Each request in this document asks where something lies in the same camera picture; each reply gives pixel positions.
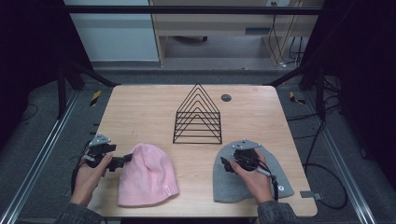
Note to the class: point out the aluminium floor rail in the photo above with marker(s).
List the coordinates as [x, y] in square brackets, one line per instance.
[40, 155]
[339, 161]

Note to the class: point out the black horizontal frame bar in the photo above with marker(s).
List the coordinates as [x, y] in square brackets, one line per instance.
[193, 10]

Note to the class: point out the grey metal table bracket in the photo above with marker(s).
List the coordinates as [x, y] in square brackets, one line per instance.
[311, 194]

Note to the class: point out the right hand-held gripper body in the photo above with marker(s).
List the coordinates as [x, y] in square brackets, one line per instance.
[246, 155]

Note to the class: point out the person's left hand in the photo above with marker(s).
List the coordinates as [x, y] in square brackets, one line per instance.
[88, 180]

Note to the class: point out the person's right hand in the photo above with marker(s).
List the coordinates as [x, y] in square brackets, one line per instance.
[255, 183]

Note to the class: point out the grey knit beanie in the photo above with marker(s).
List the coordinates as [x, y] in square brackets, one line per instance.
[227, 186]

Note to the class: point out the light wooden desk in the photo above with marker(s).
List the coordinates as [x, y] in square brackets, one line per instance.
[211, 25]

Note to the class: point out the white cabinet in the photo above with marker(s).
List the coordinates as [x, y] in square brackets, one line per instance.
[115, 37]

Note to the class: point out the pink knit beanie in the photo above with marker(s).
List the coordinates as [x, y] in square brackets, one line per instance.
[146, 177]

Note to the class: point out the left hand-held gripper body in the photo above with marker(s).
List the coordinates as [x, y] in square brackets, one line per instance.
[99, 150]

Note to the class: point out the black metal stand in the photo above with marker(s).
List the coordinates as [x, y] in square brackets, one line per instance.
[317, 87]
[62, 90]

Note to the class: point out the grey round table grommet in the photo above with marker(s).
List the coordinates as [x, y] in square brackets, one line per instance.
[226, 98]

